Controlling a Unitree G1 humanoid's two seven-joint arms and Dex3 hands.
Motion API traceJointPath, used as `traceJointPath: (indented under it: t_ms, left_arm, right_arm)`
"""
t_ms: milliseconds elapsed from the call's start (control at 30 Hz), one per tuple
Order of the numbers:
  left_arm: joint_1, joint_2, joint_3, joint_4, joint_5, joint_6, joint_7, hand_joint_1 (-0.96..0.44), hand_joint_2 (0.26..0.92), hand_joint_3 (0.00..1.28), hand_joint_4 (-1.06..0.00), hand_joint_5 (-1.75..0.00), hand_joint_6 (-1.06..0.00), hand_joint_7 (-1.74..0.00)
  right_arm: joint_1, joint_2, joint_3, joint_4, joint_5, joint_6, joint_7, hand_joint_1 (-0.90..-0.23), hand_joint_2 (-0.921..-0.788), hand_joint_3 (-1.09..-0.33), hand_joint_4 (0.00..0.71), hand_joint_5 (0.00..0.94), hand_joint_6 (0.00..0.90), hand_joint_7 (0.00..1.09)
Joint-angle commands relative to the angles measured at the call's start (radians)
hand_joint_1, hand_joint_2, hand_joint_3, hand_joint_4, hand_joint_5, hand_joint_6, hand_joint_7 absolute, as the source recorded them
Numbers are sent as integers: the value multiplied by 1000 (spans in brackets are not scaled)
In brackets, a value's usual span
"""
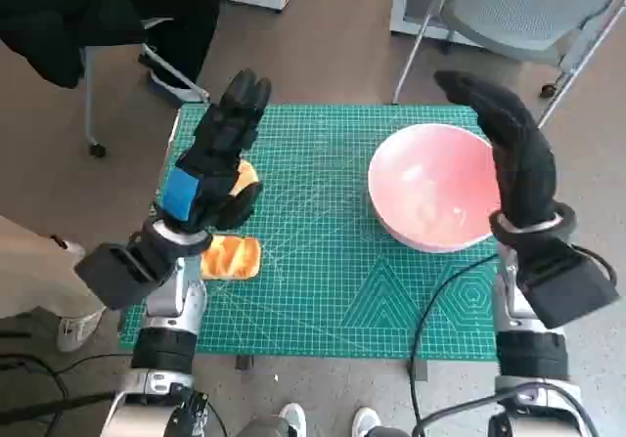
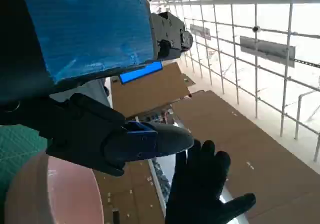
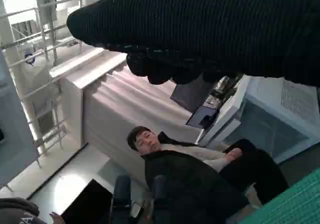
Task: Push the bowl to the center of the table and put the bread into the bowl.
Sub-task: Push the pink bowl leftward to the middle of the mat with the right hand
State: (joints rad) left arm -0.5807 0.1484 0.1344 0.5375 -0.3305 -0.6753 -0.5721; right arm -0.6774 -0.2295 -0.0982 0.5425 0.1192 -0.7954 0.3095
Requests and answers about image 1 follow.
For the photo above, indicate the grey mesh chair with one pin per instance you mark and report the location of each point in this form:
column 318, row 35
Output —
column 513, row 7

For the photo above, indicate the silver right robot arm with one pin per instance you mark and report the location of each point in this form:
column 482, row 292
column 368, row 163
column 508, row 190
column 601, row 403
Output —
column 530, row 354

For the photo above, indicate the round toy bread bun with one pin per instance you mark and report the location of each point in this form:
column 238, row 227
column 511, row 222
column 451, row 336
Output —
column 247, row 175

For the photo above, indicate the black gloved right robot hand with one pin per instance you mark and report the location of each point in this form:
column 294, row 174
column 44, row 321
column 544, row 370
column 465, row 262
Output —
column 523, row 163

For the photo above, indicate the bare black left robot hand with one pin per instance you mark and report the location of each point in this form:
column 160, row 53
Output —
column 215, row 163

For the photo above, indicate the black table bracket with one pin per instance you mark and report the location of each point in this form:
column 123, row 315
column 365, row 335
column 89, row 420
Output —
column 419, row 371
column 244, row 362

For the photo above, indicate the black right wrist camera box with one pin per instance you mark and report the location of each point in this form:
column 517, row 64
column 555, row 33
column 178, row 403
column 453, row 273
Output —
column 567, row 285

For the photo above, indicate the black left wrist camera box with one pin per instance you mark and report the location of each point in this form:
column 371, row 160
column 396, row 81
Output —
column 112, row 275

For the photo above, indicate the black flat bar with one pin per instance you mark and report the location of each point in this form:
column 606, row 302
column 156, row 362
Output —
column 49, row 406

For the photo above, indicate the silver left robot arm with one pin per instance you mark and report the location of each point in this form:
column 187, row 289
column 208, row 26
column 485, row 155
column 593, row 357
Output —
column 166, row 349

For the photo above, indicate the white shoe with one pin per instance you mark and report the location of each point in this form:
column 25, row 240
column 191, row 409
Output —
column 293, row 420
column 367, row 422

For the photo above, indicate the white cabinet with mesh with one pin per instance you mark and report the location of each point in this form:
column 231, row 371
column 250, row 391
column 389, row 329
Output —
column 398, row 7

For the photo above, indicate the metal frame chair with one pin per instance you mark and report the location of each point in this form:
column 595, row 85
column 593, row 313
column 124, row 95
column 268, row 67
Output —
column 89, row 104

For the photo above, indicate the green cutting mat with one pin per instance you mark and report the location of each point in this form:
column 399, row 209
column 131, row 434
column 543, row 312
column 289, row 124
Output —
column 318, row 261

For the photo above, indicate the black electronic box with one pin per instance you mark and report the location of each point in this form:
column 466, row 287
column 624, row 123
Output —
column 188, row 415

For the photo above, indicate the rectangular braided toy bread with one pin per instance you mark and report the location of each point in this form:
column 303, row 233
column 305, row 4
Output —
column 235, row 258

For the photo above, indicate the pink bowl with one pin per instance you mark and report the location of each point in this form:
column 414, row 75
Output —
column 430, row 187

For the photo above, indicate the seated person in black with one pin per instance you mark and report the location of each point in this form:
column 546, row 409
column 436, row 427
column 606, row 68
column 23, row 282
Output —
column 73, row 7

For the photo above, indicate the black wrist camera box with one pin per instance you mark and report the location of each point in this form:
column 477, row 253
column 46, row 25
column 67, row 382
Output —
column 567, row 285
column 112, row 275

